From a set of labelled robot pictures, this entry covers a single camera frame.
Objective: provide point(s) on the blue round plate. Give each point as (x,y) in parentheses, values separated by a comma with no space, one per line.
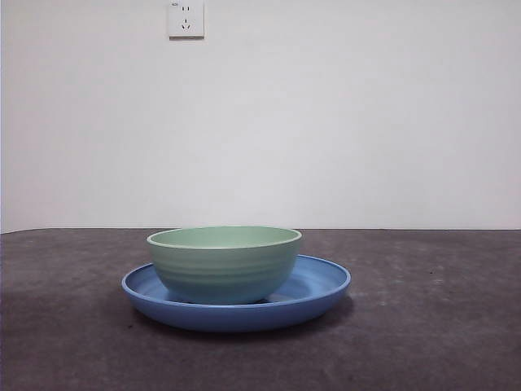
(236,317)

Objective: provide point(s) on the green ribbed bowl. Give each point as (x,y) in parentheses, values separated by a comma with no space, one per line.
(224,273)

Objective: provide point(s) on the white wall socket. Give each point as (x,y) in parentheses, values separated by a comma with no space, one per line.
(187,20)

